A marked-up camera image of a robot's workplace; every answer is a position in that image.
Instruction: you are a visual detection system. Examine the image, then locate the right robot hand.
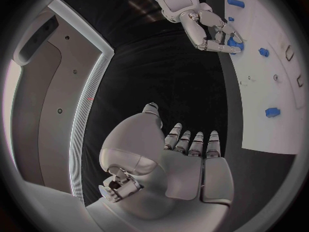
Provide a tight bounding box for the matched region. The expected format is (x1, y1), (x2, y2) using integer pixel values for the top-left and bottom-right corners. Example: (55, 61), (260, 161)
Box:
(179, 9), (244, 54)

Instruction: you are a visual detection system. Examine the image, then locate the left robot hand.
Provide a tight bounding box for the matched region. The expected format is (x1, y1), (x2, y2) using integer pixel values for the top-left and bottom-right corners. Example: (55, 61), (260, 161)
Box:
(85, 102), (236, 232)

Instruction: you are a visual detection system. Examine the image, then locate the white task board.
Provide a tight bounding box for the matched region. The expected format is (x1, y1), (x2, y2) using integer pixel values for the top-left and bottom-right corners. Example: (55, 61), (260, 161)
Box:
(217, 0), (308, 156)

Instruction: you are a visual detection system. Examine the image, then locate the blue cylinder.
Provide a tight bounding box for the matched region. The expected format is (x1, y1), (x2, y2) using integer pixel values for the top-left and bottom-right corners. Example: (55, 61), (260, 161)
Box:
(227, 0), (246, 9)

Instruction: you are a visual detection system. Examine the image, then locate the blue block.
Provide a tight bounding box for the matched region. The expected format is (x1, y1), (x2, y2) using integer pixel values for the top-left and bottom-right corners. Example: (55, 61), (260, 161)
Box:
(264, 107), (282, 119)

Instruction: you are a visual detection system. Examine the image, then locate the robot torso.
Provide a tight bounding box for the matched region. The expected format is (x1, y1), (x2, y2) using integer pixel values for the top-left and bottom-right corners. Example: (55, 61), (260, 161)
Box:
(2, 0), (116, 202)

